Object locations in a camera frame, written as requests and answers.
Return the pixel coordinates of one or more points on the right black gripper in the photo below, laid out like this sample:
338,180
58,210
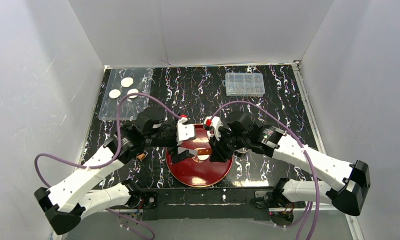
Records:
215,144

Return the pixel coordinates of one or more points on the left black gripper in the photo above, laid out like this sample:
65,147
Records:
175,142

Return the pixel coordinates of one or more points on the metal ring cutter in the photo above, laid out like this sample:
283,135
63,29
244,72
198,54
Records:
241,152

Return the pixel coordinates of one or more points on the wooden rolling pin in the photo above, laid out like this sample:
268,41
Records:
141,157

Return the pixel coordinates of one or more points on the scraper knife orange handle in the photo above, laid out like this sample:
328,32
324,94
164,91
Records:
196,152

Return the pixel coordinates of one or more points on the cut round dough wrapper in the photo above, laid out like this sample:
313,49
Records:
202,158

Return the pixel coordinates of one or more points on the round red tray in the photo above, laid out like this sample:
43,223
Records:
195,173

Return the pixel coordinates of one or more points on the clear plastic tray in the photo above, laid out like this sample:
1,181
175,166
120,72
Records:
130,108

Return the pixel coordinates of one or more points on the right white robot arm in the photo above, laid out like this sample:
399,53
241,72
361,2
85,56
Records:
341,184

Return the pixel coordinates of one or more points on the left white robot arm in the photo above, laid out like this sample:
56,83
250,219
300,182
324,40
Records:
71,200

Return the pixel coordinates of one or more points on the white dough disc right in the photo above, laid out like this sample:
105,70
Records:
131,92

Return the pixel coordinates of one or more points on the white dough disc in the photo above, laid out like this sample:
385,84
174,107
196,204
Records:
114,94
127,82
131,92

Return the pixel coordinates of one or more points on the white dough disc top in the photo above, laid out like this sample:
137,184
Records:
127,82

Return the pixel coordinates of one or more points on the white dough disc left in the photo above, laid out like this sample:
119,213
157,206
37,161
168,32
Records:
114,94

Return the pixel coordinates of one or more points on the clear compartment storage box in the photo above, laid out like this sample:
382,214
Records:
238,84

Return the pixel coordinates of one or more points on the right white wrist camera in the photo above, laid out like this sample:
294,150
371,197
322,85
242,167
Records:
212,124

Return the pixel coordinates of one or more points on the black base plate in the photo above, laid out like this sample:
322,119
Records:
206,203

